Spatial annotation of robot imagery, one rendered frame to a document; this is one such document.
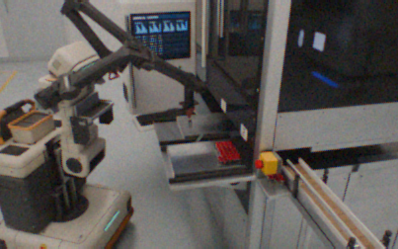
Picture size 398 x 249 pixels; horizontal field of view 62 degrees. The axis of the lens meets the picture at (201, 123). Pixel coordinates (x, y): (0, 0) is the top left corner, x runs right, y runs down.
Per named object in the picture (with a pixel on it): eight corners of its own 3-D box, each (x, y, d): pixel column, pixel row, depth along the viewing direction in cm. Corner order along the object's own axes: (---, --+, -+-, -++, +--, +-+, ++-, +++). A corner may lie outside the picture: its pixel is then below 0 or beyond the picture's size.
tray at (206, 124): (228, 116, 213) (228, 111, 211) (242, 135, 190) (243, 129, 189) (176, 121, 205) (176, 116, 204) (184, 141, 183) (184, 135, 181)
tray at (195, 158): (228, 144, 181) (228, 138, 179) (245, 171, 158) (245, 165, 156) (166, 151, 174) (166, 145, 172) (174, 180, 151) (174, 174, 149)
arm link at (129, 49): (131, 33, 141) (135, 50, 137) (148, 47, 153) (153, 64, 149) (53, 78, 155) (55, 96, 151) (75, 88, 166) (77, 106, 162)
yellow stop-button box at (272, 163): (273, 164, 150) (275, 150, 146) (279, 173, 143) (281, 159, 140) (257, 166, 148) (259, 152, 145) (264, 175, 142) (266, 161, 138)
